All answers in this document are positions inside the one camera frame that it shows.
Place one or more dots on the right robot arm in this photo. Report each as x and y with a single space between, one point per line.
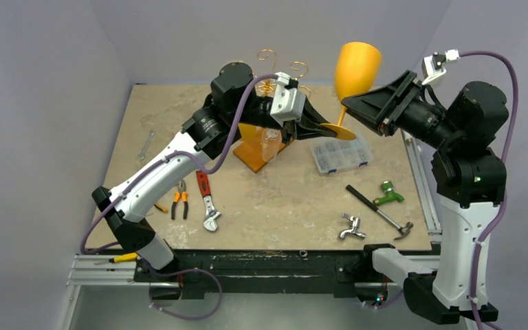
471 182

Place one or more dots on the black table front rail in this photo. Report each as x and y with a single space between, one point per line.
340 273

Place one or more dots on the front clear wine glass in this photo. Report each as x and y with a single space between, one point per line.
271 140

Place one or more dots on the yellow long nose pliers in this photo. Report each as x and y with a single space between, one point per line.
161 208

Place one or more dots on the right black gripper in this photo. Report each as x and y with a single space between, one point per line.
397 102

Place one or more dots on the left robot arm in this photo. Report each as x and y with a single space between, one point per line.
202 144

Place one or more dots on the aluminium frame rail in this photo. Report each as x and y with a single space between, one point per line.
98 271

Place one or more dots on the silver open end spanner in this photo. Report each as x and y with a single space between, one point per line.
146 145

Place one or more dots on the yellow wine glass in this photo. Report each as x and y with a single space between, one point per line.
356 69
247 131

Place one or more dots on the gold wire wine glass rack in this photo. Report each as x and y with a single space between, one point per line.
295 69

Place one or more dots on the orange black pliers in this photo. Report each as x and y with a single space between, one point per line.
180 195

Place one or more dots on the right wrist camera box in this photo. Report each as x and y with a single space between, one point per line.
434 65

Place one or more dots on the yellow handled screwdriver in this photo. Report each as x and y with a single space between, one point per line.
119 259

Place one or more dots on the black handled hammer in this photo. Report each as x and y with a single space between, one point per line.
403 230

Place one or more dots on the green faucet valve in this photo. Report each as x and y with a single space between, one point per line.
389 194

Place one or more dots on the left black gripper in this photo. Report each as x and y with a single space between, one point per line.
306 128

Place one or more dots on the clear plastic screw box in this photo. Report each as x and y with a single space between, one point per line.
332 155

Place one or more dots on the chrome faucet tap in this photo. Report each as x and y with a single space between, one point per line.
354 230

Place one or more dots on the wooden rack base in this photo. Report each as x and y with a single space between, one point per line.
250 154

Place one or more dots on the red adjustable wrench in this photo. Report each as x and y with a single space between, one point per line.
212 214

